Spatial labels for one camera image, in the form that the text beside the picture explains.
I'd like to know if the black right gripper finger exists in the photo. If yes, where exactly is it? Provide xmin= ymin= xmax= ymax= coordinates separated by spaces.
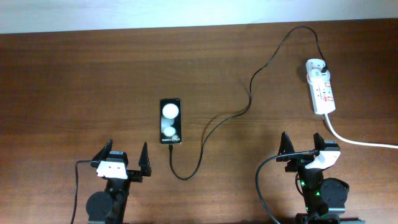
xmin=276 ymin=131 xmax=294 ymax=162
xmin=313 ymin=133 xmax=336 ymax=151

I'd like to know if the white USB charger plug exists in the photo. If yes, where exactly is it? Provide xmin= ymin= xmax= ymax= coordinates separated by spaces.
xmin=307 ymin=68 xmax=330 ymax=85

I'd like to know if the black USB charging cable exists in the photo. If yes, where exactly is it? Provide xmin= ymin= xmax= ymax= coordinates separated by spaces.
xmin=168 ymin=25 xmax=328 ymax=181

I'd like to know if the white power strip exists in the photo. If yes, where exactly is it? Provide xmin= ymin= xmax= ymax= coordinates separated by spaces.
xmin=305 ymin=58 xmax=336 ymax=115

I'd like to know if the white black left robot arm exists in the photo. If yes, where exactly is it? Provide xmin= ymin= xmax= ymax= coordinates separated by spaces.
xmin=86 ymin=140 xmax=152 ymax=224

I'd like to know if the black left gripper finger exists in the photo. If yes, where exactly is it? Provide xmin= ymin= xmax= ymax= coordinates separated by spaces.
xmin=90 ymin=139 xmax=113 ymax=168
xmin=139 ymin=142 xmax=152 ymax=177

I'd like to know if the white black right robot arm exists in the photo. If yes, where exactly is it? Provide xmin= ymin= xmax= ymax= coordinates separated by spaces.
xmin=276 ymin=132 xmax=349 ymax=223

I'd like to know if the black Galaxy flip phone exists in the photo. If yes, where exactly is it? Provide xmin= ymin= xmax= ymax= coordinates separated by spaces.
xmin=160 ymin=98 xmax=182 ymax=144

